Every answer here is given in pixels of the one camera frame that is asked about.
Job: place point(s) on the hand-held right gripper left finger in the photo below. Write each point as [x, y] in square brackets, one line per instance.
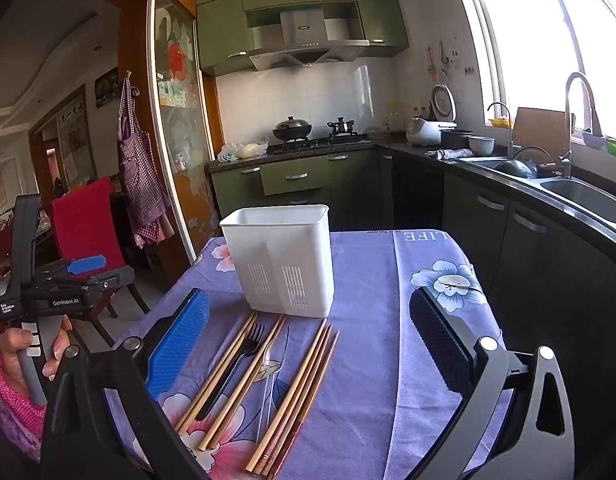
[180, 345]

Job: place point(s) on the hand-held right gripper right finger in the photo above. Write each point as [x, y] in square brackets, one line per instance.
[440, 347]

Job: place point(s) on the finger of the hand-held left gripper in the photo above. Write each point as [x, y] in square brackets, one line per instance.
[115, 279]
[85, 264]

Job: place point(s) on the light wooden chopstick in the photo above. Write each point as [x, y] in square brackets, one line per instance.
[210, 395]
[223, 427]
[253, 360]
[223, 360]

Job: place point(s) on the black plastic fork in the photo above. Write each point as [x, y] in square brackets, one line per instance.
[238, 360]

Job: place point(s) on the clear plastic spoon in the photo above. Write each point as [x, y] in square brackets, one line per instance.
[271, 360]

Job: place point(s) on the tan wooden chopstick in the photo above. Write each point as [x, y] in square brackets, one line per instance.
[293, 385]

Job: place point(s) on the brown red-ended chopstick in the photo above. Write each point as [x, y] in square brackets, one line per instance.
[313, 390]
[303, 390]

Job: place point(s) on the white plastic utensil holder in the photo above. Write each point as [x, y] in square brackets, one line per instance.
[278, 245]

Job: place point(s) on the person's left forearm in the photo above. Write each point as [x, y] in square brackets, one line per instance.
[18, 420]

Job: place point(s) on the person's left hand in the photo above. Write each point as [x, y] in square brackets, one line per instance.
[10, 355]

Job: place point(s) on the red chair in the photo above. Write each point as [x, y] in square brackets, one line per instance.
[88, 225]

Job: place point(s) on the purple floral tablecloth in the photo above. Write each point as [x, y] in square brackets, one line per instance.
[368, 310]

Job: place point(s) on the checked apron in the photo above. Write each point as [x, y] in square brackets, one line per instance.
[140, 175]

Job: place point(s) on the dark sink base cabinets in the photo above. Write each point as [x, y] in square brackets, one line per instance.
[513, 240]

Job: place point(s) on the painted glass sliding door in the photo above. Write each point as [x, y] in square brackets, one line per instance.
[180, 125]

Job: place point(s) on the white plastic bag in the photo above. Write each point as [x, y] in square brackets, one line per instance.
[243, 151]

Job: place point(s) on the crumpled dish cloth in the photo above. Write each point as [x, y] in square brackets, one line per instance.
[445, 155]

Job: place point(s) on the dark pan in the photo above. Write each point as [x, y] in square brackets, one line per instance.
[518, 167]

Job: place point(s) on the green stove base cabinet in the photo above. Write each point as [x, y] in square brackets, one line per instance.
[298, 185]

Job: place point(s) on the pale bowl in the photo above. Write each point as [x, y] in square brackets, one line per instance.
[481, 146]

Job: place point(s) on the steel double sink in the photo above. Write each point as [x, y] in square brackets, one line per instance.
[583, 195]

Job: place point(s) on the black inner cooking pot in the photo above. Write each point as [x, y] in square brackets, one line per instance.
[455, 139]

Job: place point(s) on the white rice cooker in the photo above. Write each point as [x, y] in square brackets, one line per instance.
[428, 127]

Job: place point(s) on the small curved faucet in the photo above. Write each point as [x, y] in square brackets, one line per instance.
[510, 135]

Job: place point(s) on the black lidded wok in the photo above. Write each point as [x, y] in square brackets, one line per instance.
[291, 129]

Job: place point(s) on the yellow scrubber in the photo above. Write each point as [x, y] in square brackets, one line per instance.
[500, 122]

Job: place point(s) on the clear oil bottle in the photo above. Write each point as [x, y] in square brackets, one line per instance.
[395, 119]

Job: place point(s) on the row of sauce bottles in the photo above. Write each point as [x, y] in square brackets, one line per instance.
[424, 114]

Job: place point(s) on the wooden cutting board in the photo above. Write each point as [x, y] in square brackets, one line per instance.
[538, 132]

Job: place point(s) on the gas stove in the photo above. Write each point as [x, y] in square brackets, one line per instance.
[318, 142]

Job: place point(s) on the small black pot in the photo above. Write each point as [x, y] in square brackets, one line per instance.
[341, 126]

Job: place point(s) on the tall steel faucet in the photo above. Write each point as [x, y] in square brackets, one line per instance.
[569, 125]

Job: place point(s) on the blue sponge holder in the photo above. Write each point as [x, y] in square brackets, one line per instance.
[594, 139]

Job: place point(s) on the green upper kitchen cabinets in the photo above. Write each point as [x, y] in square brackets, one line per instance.
[218, 30]

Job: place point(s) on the steel range hood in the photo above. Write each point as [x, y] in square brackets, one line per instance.
[303, 35]

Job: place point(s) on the wall poster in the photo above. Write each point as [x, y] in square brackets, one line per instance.
[78, 140]

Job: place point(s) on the dark framed wall picture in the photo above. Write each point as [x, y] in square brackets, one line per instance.
[106, 89]

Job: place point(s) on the wall-hung kitchen tools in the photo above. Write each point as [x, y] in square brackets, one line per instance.
[440, 60]

